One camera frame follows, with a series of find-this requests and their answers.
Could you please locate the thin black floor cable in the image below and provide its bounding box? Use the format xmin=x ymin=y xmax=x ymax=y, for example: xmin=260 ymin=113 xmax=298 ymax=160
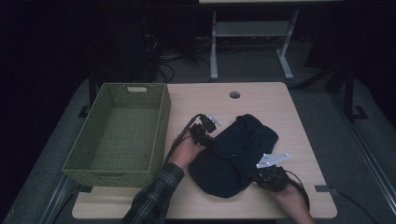
xmin=330 ymin=186 xmax=379 ymax=224

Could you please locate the black garment with white print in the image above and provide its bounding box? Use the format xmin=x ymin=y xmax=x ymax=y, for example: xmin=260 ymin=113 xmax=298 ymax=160
xmin=188 ymin=113 xmax=279 ymax=199

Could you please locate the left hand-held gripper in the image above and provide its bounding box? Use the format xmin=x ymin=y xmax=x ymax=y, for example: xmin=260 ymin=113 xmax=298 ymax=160
xmin=189 ymin=113 xmax=222 ymax=147

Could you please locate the person's left hand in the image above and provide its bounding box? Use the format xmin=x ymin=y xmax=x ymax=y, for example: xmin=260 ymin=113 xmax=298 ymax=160
xmin=168 ymin=130 xmax=207 ymax=171

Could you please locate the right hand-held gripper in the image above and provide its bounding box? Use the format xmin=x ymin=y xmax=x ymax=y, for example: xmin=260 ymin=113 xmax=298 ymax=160
xmin=254 ymin=152 xmax=291 ymax=193

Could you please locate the green woven basket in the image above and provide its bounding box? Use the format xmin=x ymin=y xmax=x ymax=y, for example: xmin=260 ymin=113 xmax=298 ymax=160
xmin=61 ymin=82 xmax=172 ymax=189

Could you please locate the white metal frame desk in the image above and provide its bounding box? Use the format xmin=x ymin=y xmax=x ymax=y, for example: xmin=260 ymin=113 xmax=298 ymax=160
xmin=198 ymin=0 xmax=344 ymax=81

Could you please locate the black metal stand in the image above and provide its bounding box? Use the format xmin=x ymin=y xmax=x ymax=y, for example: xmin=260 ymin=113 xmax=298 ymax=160
xmin=292 ymin=62 xmax=370 ymax=122

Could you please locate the aluminium floor rail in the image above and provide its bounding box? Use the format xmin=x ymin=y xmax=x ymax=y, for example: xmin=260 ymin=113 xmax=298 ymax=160
xmin=40 ymin=174 xmax=78 ymax=224
xmin=330 ymin=92 xmax=396 ymax=216

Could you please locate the bundle of floor cables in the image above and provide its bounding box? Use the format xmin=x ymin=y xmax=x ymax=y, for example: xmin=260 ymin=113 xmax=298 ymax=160
xmin=141 ymin=32 xmax=213 ymax=84

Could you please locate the person's right hand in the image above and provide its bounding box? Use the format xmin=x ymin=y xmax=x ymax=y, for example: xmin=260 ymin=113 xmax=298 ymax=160
xmin=270 ymin=181 xmax=312 ymax=216

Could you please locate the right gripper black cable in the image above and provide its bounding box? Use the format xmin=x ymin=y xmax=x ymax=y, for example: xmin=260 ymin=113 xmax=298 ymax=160
xmin=284 ymin=169 xmax=311 ymax=211

